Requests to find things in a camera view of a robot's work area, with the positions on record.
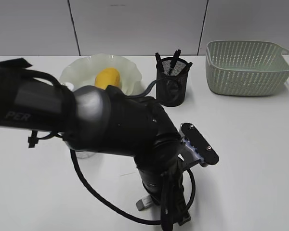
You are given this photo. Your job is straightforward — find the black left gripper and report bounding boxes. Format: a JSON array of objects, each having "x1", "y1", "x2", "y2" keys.
[{"x1": 139, "y1": 161, "x2": 192, "y2": 228}]

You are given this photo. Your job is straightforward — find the grey white eraser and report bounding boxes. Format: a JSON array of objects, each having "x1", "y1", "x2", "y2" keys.
[{"x1": 136, "y1": 195, "x2": 154, "y2": 211}]

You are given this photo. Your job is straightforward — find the black marker pen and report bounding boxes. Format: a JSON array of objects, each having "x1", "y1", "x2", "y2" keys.
[
  {"x1": 168, "y1": 49, "x2": 181, "y2": 75},
  {"x1": 179, "y1": 62, "x2": 193, "y2": 75},
  {"x1": 155, "y1": 52, "x2": 164, "y2": 73}
]

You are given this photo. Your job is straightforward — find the yellow mango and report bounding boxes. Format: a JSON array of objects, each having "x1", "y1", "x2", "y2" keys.
[{"x1": 94, "y1": 68, "x2": 120, "y2": 89}]

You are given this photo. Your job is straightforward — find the clear water bottle green label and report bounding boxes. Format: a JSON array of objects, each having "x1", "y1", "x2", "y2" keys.
[{"x1": 62, "y1": 82, "x2": 96, "y2": 159}]

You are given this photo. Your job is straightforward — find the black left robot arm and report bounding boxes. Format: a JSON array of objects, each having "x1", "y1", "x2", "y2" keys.
[{"x1": 0, "y1": 58, "x2": 192, "y2": 231}]

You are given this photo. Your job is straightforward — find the black mesh pen holder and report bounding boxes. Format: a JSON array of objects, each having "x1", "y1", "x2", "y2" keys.
[{"x1": 156, "y1": 57, "x2": 189, "y2": 107}]

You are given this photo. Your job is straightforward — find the frosted green ruffled plate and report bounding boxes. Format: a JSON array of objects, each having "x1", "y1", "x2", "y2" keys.
[{"x1": 59, "y1": 53, "x2": 145, "y2": 95}]

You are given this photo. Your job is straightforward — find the pale green plastic basket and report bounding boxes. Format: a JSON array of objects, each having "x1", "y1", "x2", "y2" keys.
[{"x1": 206, "y1": 40, "x2": 289, "y2": 97}]

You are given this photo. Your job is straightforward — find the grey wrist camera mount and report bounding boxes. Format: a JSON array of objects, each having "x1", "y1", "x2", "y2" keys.
[{"x1": 179, "y1": 123, "x2": 219, "y2": 170}]

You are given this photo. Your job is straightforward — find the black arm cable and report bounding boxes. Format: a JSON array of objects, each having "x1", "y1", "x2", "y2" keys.
[{"x1": 70, "y1": 79, "x2": 196, "y2": 228}]

